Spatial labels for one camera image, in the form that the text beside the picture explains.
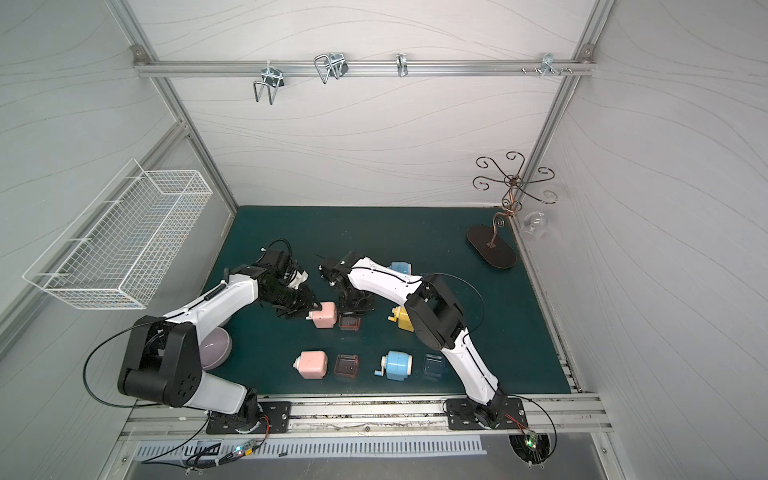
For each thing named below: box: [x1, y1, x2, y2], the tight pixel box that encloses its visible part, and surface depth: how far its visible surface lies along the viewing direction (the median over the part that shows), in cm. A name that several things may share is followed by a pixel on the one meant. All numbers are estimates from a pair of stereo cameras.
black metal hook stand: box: [467, 151, 558, 269], surface depth 103 cm
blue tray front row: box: [423, 353, 445, 377], surface depth 84 cm
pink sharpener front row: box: [292, 351, 328, 379], surface depth 78 cm
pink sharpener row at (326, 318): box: [306, 301, 337, 329], surface depth 86 cm
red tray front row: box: [334, 354, 359, 378], surface depth 83 cm
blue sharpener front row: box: [374, 350, 413, 381], surface depth 77 cm
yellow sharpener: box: [388, 305, 414, 332], surface depth 87 cm
